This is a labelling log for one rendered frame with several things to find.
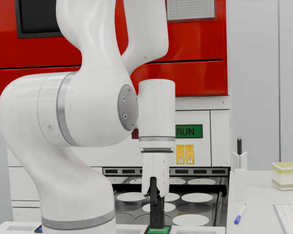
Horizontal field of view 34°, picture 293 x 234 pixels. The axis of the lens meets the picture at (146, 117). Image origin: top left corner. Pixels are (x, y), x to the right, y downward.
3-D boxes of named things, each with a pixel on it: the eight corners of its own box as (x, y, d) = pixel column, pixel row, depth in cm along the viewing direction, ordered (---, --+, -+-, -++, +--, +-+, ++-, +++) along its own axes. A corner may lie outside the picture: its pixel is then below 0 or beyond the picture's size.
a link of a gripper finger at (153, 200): (152, 165, 106) (156, 181, 109) (148, 194, 100) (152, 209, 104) (157, 165, 105) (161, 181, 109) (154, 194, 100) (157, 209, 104)
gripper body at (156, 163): (145, 147, 114) (145, 194, 113) (136, 146, 104) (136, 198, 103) (176, 146, 113) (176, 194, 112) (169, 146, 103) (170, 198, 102)
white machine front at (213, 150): (14, 204, 181) (6, 100, 176) (231, 209, 165) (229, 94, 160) (10, 207, 178) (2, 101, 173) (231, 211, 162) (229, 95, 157)
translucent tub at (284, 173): (271, 184, 141) (270, 162, 140) (296, 183, 141) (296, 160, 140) (280, 191, 133) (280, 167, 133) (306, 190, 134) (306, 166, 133)
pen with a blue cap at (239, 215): (243, 202, 122) (233, 220, 109) (247, 202, 122) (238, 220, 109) (243, 205, 122) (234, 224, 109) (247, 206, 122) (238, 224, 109)
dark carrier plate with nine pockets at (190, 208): (117, 192, 165) (117, 191, 165) (217, 193, 158) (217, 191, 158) (87, 227, 131) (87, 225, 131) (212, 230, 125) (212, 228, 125)
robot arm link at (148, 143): (143, 138, 114) (143, 151, 114) (135, 137, 105) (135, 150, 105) (177, 138, 112) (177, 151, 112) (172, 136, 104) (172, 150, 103)
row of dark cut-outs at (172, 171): (103, 174, 170) (103, 167, 170) (227, 174, 162) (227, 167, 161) (103, 174, 169) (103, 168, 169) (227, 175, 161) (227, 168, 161)
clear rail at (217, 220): (218, 194, 159) (218, 190, 159) (223, 194, 159) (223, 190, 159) (213, 235, 123) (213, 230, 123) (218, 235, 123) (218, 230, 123)
